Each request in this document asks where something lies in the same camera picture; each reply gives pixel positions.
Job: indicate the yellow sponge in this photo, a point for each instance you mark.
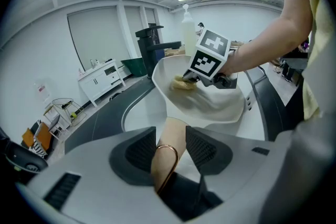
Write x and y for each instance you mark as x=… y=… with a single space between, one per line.
x=181 y=84

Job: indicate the narrow grey window blind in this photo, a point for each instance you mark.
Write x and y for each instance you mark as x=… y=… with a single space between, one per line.
x=134 y=31

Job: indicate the dark vanity cabinet black top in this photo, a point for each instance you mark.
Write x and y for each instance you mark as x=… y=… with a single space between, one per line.
x=105 y=118

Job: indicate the person's right forearm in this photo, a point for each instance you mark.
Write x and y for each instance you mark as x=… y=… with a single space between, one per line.
x=262 y=52

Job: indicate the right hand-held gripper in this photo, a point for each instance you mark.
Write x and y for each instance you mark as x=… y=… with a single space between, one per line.
x=210 y=60

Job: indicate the white cabinet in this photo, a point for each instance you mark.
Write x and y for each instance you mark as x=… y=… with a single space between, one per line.
x=97 y=81

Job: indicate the person's beige shirt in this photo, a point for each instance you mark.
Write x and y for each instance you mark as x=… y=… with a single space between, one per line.
x=315 y=60

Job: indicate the orange armchair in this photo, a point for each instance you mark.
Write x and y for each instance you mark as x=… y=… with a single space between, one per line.
x=42 y=136

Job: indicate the white soap pump bottle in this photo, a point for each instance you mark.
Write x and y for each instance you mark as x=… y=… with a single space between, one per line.
x=189 y=36

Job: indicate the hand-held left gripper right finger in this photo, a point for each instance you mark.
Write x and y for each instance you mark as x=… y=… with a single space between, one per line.
x=241 y=160

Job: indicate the black faucet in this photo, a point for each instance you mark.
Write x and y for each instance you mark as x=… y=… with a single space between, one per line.
x=145 y=55

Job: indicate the large grey window blind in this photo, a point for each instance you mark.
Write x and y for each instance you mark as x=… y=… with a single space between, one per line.
x=99 y=34

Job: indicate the white wall notice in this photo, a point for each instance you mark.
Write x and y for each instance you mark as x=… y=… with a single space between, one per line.
x=42 y=91

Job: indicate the small clear bottle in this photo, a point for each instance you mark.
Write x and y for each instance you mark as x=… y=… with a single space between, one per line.
x=92 y=63

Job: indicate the dark seat light-framed chair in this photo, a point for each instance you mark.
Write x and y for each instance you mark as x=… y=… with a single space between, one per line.
x=56 y=122

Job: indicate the large cardboard box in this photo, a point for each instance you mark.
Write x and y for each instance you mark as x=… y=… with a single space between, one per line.
x=173 y=52

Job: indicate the white sink basin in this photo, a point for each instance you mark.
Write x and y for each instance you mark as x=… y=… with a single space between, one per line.
x=141 y=115

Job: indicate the small yellow roll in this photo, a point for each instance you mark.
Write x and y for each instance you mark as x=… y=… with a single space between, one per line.
x=74 y=115

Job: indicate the dark green bathtub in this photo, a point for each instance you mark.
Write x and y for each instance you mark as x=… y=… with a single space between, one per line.
x=134 y=66

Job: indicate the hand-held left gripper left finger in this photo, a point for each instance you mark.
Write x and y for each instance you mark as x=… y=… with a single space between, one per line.
x=92 y=165

